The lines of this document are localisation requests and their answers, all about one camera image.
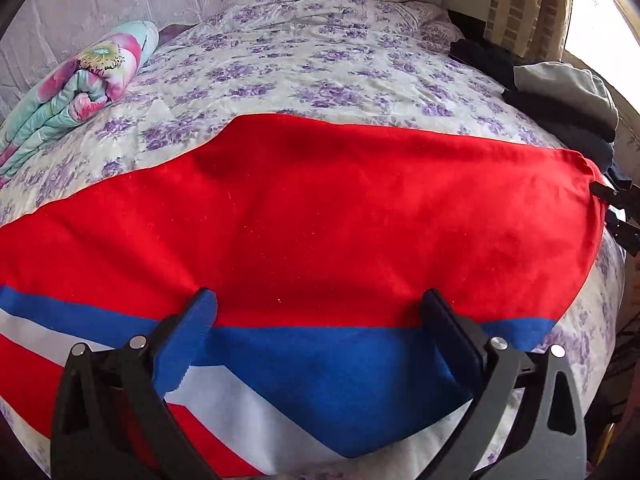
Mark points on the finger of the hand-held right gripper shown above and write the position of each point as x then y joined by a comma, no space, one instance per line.
625,230
612,192

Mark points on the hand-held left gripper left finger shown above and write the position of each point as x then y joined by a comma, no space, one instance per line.
184,346

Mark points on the purple floral bed sheet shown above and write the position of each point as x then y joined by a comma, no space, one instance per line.
300,60

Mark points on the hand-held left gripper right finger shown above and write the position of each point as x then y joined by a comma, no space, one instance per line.
452,342

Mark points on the folded floral quilt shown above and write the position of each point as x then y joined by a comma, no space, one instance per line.
85,85

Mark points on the beige checked curtain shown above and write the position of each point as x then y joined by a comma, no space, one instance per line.
520,10

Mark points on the dark cloth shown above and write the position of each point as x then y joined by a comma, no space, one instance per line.
480,60

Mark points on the grey folded garment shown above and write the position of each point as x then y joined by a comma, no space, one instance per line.
565,85

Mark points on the red blue white pants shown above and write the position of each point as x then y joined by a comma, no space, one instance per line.
325,210

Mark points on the black folded garment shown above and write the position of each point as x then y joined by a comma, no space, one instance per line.
550,110

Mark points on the window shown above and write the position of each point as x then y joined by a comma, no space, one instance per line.
600,20

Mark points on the blue denim garment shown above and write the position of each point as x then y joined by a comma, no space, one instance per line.
605,155

